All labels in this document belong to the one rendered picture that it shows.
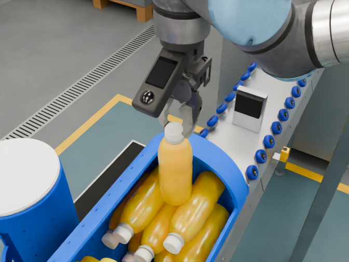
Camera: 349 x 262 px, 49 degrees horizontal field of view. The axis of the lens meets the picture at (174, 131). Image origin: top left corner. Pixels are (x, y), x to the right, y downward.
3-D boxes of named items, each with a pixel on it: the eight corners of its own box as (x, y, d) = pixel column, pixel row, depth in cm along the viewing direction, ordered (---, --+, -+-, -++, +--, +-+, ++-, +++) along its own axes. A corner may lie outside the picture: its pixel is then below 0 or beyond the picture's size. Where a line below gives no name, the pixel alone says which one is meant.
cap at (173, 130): (188, 137, 75) (188, 130, 74) (173, 146, 74) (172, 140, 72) (176, 126, 78) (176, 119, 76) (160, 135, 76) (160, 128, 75)
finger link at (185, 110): (211, 126, 77) (206, 87, 71) (197, 145, 73) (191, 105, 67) (197, 123, 78) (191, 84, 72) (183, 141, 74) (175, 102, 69)
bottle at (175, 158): (198, 194, 88) (200, 137, 75) (173, 211, 85) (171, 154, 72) (178, 175, 92) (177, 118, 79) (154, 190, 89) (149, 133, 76)
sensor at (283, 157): (287, 157, 129) (290, 147, 126) (284, 163, 128) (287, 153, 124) (265, 149, 132) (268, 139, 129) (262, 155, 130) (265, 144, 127)
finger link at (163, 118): (178, 116, 80) (186, 82, 73) (163, 133, 76) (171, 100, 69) (165, 109, 80) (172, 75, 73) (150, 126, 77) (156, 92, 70)
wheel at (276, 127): (278, 117, 130) (273, 119, 132) (274, 126, 128) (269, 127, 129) (284, 128, 132) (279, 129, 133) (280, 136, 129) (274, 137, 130)
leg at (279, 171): (285, 171, 242) (309, 92, 199) (282, 178, 238) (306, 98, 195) (276, 168, 244) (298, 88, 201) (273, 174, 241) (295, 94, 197)
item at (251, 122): (260, 129, 135) (268, 94, 124) (256, 136, 133) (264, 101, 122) (234, 119, 139) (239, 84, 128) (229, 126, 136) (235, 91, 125)
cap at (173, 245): (164, 233, 84) (160, 239, 83) (178, 235, 81) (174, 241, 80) (172, 245, 86) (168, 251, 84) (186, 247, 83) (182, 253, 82)
